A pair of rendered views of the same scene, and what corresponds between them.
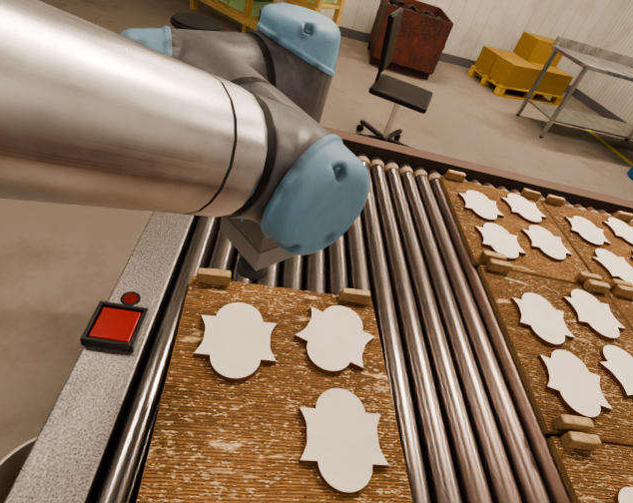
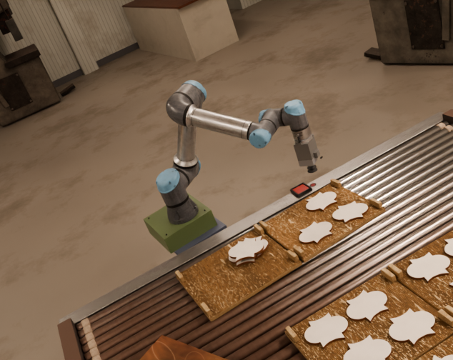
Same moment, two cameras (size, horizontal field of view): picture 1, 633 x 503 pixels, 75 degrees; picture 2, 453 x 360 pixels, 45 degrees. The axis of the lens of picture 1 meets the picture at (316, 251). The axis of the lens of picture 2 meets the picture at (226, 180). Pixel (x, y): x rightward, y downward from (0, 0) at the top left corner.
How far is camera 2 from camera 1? 2.04 m
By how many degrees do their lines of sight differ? 71
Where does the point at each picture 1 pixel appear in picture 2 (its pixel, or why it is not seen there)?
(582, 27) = not seen: outside the picture
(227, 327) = (321, 197)
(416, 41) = not seen: outside the picture
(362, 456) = (313, 237)
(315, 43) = (287, 109)
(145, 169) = (231, 131)
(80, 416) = (276, 206)
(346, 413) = (323, 228)
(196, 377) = (301, 206)
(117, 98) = (229, 125)
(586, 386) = (430, 270)
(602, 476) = (381, 288)
